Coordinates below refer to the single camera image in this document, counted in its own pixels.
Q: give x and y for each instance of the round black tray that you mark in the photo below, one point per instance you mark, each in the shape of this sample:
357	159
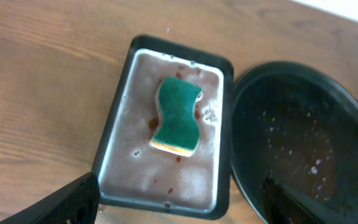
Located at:
297	125

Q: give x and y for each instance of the black rectangular water tray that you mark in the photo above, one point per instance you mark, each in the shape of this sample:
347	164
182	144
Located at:
131	173

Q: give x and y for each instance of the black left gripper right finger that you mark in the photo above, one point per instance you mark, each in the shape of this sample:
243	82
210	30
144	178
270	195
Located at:
283	204

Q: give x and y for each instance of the green yellow sponge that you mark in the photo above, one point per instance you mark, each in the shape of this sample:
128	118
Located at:
178	131

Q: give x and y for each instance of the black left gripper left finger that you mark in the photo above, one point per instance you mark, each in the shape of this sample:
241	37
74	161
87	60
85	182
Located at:
75	203

